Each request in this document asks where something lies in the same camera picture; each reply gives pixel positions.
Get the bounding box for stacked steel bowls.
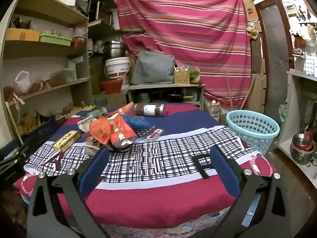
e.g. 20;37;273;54
290;131;317;165

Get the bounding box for red plastic basin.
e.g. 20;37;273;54
101;79;124;95

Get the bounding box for green leafy vegetables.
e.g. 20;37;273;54
188;67;201;83

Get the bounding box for red snack packet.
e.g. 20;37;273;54
109;115;139;152

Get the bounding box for grey door with brown frame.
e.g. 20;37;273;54
255;0;295;114

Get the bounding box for orange plastic bag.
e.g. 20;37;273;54
89;118;117;145

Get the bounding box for brown cardboard box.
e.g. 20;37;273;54
242;0;259;21

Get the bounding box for steel cup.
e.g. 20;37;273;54
134;103;171;117

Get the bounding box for striped red hanging cloth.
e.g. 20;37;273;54
116;0;253;108

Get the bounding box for green plastic tray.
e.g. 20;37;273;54
39;33;73;46

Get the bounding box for yellow-label oil bottle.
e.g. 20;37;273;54
210;100;221;122

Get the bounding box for checked red blue bedsheet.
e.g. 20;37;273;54
15;103;278;238

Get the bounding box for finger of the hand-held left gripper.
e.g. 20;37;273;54
0;144;31;191

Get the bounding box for white plastic bucket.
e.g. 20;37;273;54
104;57;131;80

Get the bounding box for yellow patterned box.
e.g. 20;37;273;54
53;130;81;152

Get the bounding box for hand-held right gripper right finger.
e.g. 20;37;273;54
210;145;291;238

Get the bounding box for green plastic bag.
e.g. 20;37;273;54
279;104;289;122

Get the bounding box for blue plastic wrapper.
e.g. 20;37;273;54
124;116;149;132

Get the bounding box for clear blister pack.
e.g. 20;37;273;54
137;126;165;140

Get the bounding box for white plastic cup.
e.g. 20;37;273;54
15;71;31;92

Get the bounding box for yellow cardboard box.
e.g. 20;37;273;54
5;28;40;41

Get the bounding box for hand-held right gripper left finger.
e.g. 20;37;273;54
27;147;112;238

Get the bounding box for white cabinet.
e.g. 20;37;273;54
274;69;317;186

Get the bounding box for dark blue plastic crate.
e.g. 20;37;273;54
0;116;63;154

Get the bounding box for small wooden shelf table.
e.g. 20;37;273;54
127;83;205;109

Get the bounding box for light blue plastic basket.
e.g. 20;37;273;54
226;110;280;155

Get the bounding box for red food packet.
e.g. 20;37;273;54
72;25;88;47

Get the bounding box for small clear plastic bottle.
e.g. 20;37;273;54
87;107;108;119

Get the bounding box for black frying pan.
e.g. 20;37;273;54
166;93;194;102

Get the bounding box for tall wooden shelf unit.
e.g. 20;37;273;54
0;0;95;139

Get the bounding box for cardboard utensil box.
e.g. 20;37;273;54
173;64;191;84

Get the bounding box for grey cushion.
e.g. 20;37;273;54
131;50;175;85

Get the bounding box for steel cooking pot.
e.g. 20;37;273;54
102;40;125;59

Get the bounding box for red orange wrapper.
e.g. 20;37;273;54
109;103;135;117

